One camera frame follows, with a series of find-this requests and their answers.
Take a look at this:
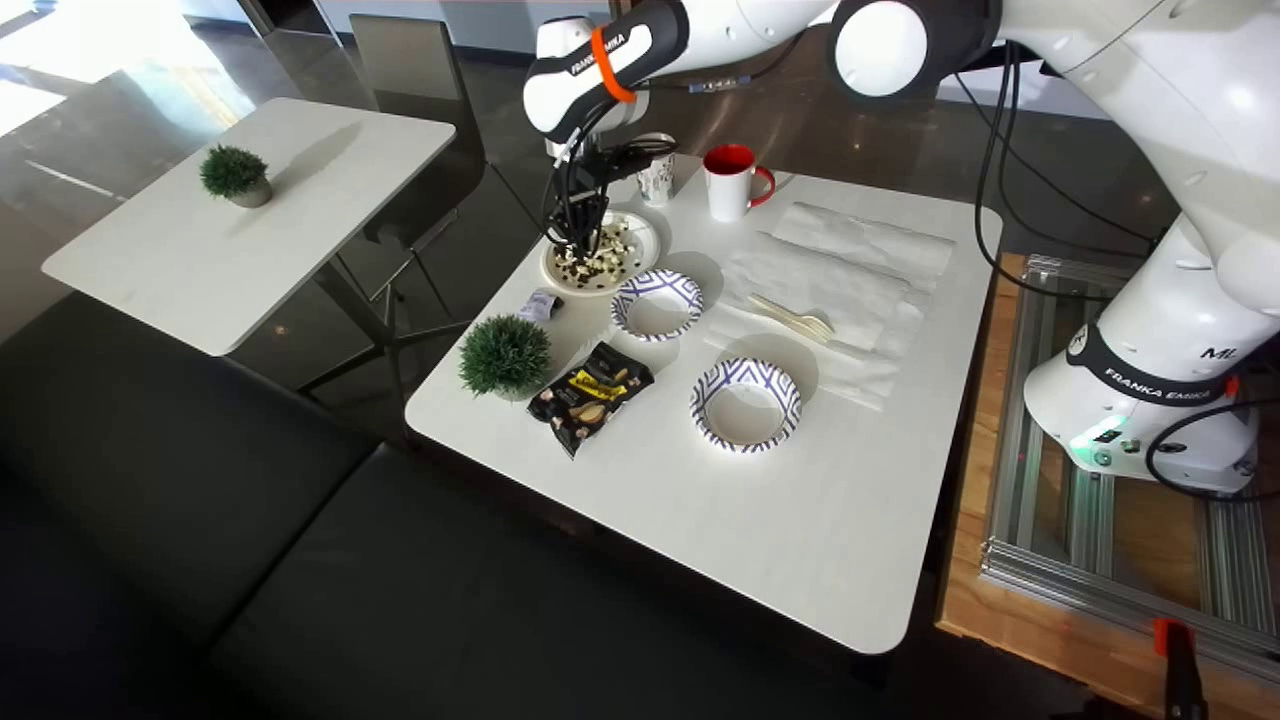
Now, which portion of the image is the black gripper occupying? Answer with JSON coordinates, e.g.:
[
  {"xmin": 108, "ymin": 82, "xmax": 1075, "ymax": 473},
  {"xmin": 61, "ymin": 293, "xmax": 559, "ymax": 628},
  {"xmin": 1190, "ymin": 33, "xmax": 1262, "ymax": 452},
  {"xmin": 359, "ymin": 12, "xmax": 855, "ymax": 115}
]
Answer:
[{"xmin": 538, "ymin": 127, "xmax": 681, "ymax": 257}]

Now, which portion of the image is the bowl of popcorn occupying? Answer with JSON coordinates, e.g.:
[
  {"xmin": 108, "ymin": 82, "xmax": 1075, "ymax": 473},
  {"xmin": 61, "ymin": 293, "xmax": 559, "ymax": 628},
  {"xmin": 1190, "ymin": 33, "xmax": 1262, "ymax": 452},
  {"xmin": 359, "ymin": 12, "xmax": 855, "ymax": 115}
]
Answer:
[{"xmin": 537, "ymin": 204, "xmax": 665, "ymax": 302}]

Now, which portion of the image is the blue patterned paper bowl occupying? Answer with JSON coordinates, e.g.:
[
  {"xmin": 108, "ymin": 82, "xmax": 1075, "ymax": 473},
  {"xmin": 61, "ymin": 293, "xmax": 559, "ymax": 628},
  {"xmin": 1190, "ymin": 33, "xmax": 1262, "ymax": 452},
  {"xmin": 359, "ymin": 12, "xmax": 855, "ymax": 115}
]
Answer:
[
  {"xmin": 686, "ymin": 353, "xmax": 809, "ymax": 462},
  {"xmin": 612, "ymin": 263, "xmax": 707, "ymax": 347}
]

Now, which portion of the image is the cream plastic spoon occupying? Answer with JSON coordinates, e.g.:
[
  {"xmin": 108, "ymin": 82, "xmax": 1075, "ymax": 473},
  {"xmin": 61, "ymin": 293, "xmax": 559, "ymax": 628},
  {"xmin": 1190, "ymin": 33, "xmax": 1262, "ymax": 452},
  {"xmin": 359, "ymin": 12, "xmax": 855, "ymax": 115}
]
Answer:
[{"xmin": 738, "ymin": 293, "xmax": 839, "ymax": 342}]

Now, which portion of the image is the popcorn and chocolate mix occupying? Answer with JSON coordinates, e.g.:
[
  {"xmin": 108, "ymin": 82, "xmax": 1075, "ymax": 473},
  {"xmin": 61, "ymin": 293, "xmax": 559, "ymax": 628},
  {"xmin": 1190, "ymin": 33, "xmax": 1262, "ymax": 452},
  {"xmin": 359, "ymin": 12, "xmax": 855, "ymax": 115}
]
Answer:
[{"xmin": 548, "ymin": 215, "xmax": 646, "ymax": 293}]

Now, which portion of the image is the small white cup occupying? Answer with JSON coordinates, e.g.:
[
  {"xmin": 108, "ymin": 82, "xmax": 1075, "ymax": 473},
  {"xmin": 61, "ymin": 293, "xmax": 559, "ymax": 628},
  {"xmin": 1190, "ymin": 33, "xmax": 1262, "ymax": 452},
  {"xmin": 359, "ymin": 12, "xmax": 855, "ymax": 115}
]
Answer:
[{"xmin": 637, "ymin": 148, "xmax": 681, "ymax": 207}]

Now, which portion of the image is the small green potted plant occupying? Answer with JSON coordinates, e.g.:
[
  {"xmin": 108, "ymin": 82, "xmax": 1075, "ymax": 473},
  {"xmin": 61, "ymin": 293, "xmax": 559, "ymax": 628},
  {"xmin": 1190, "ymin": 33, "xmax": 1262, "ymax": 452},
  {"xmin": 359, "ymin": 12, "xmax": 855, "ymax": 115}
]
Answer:
[
  {"xmin": 456, "ymin": 313, "xmax": 555, "ymax": 403},
  {"xmin": 196, "ymin": 145, "xmax": 280, "ymax": 214}
]

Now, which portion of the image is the grey chair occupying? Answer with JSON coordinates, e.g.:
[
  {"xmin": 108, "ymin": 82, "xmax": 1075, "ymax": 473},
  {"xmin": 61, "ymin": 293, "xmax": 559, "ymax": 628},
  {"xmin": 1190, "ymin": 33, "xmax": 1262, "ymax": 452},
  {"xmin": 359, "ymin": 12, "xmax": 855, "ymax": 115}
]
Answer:
[{"xmin": 347, "ymin": 12, "xmax": 492, "ymax": 176}]

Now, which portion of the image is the folded white paper towel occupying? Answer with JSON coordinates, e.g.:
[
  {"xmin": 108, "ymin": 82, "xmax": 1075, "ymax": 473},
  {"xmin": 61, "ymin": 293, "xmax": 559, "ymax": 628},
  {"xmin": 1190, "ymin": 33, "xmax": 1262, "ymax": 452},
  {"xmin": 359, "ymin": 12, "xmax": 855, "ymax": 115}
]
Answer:
[{"xmin": 725, "ymin": 246, "xmax": 932, "ymax": 355}]

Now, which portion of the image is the large white paper towel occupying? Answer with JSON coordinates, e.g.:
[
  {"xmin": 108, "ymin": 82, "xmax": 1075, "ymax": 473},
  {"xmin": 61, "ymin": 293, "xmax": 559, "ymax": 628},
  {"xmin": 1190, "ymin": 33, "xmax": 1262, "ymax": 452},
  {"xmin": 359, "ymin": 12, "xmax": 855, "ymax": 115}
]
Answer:
[{"xmin": 713, "ymin": 196, "xmax": 959, "ymax": 414}]

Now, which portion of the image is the white side table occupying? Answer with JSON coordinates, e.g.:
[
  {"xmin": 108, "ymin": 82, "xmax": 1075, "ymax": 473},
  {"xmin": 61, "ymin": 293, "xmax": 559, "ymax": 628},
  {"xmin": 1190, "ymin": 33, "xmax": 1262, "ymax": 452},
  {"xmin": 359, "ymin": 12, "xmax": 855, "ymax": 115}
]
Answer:
[{"xmin": 37, "ymin": 93, "xmax": 460, "ymax": 395}]

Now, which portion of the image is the black sofa bench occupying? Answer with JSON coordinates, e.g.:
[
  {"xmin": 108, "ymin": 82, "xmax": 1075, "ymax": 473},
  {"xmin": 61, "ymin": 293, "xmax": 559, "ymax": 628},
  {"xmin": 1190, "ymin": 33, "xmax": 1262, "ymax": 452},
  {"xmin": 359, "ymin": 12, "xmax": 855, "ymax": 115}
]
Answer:
[{"xmin": 0, "ymin": 285, "xmax": 1111, "ymax": 720}]

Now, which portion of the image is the wooden base board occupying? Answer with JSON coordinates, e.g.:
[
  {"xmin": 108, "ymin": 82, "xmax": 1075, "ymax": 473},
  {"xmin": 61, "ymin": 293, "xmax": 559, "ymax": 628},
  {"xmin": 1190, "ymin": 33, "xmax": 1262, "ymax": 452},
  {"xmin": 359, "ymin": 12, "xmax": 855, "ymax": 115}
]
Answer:
[{"xmin": 936, "ymin": 251, "xmax": 1280, "ymax": 720}]

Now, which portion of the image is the orange black clamp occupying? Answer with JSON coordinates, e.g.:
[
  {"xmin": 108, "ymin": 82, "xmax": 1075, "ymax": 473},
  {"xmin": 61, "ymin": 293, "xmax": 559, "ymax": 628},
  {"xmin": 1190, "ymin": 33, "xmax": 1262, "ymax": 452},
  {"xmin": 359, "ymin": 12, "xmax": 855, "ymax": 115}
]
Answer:
[{"xmin": 1147, "ymin": 614, "xmax": 1212, "ymax": 720}]

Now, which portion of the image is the white mug red handle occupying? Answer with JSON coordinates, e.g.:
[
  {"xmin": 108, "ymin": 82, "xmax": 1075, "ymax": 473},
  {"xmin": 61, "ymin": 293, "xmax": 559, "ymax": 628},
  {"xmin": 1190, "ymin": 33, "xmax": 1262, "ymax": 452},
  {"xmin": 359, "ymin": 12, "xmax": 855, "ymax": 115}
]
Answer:
[{"xmin": 701, "ymin": 142, "xmax": 778, "ymax": 227}]

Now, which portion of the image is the orange strap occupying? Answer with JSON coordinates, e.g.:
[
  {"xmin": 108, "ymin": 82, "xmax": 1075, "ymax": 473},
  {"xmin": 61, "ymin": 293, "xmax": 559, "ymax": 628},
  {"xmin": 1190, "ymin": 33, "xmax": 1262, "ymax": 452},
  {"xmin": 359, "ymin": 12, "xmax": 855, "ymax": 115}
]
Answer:
[{"xmin": 588, "ymin": 24, "xmax": 645, "ymax": 112}]

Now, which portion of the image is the black wrist cable bundle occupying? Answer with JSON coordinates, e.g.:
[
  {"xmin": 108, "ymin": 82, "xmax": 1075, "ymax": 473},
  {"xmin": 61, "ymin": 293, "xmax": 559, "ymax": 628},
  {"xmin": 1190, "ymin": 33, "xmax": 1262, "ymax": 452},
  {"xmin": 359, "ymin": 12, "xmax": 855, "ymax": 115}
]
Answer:
[{"xmin": 948, "ymin": 52, "xmax": 1182, "ymax": 315}]

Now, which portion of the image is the aluminium rail frame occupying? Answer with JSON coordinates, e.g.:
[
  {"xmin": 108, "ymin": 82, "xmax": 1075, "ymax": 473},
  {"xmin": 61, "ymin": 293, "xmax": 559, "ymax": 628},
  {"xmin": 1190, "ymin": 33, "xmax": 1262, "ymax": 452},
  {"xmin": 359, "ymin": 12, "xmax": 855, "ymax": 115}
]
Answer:
[{"xmin": 979, "ymin": 251, "xmax": 1280, "ymax": 686}]

